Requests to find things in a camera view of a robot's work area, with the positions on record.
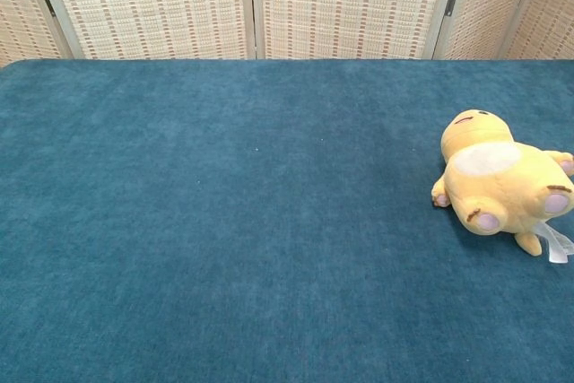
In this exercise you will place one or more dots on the yellow plush toy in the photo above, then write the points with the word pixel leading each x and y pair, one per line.
pixel 493 185

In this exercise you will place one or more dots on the blue table cover cloth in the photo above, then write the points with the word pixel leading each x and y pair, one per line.
pixel 224 221

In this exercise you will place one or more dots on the woven bamboo screen panel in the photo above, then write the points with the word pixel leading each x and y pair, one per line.
pixel 148 2
pixel 547 20
pixel 20 11
pixel 489 6
pixel 350 2

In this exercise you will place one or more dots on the black screen hinge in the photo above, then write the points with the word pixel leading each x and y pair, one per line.
pixel 48 5
pixel 451 6

